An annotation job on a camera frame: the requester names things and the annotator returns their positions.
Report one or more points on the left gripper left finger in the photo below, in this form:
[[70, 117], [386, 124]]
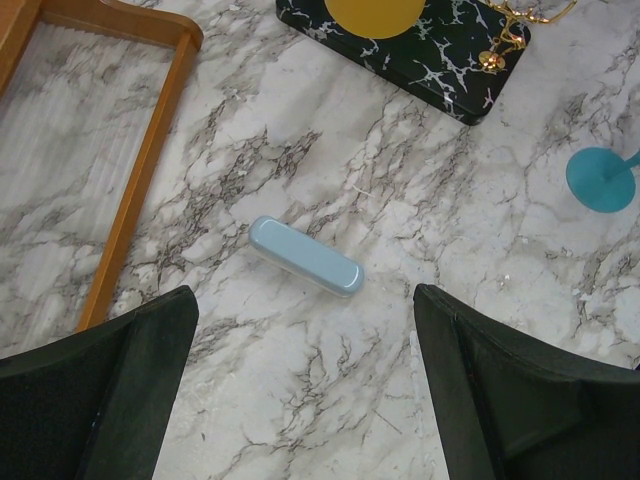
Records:
[[96, 404]]

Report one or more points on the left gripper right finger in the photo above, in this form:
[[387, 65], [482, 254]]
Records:
[[510, 406]]

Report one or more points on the blue plastic goblet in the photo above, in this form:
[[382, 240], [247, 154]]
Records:
[[602, 180]]

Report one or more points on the orange plastic goblet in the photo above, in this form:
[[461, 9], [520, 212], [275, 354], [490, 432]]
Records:
[[375, 19]]

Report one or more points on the wooden shelf rack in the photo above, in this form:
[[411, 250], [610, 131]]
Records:
[[89, 90]]

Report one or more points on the light blue nail file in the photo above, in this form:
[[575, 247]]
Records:
[[306, 257]]

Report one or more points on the gold wire glass rack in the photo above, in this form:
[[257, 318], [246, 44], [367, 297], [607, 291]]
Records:
[[457, 57]]

